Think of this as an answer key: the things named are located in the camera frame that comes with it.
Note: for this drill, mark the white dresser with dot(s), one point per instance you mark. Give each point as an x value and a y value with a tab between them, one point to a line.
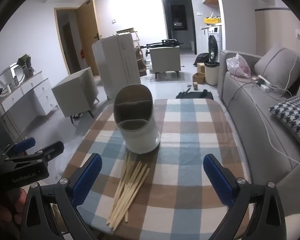
30	92

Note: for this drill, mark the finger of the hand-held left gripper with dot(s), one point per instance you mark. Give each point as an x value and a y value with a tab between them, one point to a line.
50	151
25	143

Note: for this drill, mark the wooden door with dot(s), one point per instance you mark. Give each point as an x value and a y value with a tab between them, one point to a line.
88	35

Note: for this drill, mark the round mirror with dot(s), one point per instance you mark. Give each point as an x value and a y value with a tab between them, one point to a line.
5	75

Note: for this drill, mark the pile of wooden chopsticks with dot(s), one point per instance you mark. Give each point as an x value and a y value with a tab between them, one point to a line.
130	187

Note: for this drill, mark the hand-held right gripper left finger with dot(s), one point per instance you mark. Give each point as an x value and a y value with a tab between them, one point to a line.
87	177

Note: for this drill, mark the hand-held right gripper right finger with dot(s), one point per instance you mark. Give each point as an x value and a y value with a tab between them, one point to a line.
218	180

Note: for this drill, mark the yellow crate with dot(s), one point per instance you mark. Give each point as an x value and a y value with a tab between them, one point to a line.
212	20

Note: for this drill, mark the person's left hand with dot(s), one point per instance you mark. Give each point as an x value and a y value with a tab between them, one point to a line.
5	217

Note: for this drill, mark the white washing machine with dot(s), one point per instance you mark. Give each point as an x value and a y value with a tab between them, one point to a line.
215	42

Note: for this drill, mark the beige trash bin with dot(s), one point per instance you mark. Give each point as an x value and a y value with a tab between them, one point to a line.
211	76

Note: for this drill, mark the red wall sign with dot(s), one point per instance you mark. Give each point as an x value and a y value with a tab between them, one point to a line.
82	54

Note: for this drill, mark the checkered tablecloth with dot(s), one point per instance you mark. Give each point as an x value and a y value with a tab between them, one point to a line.
190	135

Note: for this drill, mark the white plastic bag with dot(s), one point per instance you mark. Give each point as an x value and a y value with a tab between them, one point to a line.
236	65

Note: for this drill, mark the black floor bag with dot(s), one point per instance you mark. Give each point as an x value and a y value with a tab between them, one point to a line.
193	95

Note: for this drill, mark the houndstooth pillow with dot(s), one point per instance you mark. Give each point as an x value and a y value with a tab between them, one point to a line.
292	115

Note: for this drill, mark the tape roll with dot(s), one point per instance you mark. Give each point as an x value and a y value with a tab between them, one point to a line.
195	86

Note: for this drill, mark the open cardboard box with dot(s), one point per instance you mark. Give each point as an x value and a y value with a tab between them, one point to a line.
198	78

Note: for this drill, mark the grey sofa cushion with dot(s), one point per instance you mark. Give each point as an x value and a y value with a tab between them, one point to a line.
277	70

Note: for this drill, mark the black trash bag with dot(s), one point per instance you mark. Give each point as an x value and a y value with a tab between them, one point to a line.
201	58

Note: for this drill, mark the wooden rack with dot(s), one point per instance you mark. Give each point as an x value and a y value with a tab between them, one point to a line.
141	62

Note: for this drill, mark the black tripod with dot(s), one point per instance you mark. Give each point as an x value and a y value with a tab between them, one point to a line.
165	42

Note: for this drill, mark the closed cardboard box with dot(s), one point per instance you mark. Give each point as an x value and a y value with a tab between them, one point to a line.
200	68

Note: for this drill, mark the tall white cabinet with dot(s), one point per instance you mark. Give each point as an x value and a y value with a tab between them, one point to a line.
117	65

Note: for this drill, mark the grey sofa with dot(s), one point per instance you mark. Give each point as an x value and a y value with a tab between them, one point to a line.
245	110

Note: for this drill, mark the white utensil holder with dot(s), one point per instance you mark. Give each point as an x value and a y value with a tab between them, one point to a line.
140	140

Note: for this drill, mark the white power strip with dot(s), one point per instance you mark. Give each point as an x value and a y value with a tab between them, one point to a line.
265	80

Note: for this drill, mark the white cube nightstand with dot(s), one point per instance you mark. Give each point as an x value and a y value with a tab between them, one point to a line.
75	92

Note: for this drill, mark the white nightstand with tripod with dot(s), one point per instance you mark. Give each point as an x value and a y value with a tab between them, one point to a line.
165	58

